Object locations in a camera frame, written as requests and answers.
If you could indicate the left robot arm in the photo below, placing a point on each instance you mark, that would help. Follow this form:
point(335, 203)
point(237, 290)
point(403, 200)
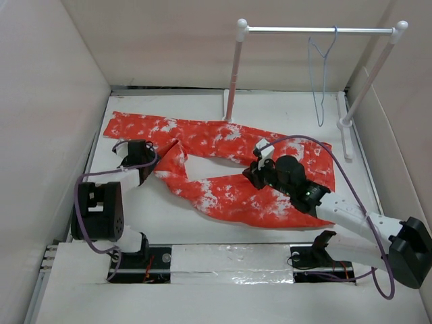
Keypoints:
point(98, 212)

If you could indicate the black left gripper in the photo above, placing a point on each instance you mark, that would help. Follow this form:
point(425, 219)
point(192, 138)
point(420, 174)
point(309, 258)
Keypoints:
point(149, 156)

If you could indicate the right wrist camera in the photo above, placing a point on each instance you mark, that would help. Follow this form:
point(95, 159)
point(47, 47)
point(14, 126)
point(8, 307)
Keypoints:
point(263, 150)

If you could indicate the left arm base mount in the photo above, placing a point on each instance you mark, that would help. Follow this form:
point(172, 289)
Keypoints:
point(153, 266)

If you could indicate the red white patterned trousers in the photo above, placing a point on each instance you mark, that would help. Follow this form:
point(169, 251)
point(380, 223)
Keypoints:
point(229, 197)

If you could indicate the white clothes rack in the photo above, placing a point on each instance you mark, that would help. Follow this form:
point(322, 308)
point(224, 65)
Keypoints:
point(345, 122)

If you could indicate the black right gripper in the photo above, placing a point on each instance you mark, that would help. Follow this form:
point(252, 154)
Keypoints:
point(254, 175)

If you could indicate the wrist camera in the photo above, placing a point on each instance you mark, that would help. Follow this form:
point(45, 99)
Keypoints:
point(263, 150)
point(121, 150)

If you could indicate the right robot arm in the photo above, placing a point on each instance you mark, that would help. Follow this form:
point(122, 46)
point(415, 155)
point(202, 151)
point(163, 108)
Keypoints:
point(403, 247)

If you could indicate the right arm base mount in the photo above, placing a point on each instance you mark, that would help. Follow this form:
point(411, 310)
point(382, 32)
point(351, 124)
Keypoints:
point(312, 264)

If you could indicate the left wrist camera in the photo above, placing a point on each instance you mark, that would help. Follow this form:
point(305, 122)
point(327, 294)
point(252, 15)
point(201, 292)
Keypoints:
point(121, 150)

